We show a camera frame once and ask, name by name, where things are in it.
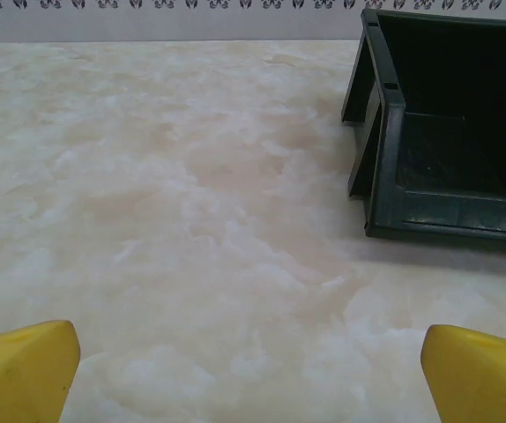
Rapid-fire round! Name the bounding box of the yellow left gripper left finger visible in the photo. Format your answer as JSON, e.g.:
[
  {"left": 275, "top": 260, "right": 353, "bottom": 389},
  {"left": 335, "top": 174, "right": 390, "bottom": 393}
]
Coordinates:
[{"left": 0, "top": 320, "right": 81, "bottom": 423}]

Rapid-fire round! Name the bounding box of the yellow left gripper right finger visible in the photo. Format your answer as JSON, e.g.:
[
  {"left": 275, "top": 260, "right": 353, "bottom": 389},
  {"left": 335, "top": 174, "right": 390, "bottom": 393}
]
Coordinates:
[{"left": 420, "top": 324, "right": 506, "bottom": 423}]

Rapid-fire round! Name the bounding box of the black plastic bin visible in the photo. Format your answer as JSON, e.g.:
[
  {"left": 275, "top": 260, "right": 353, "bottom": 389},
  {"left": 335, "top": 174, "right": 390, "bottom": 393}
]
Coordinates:
[{"left": 340, "top": 7, "right": 506, "bottom": 256}]

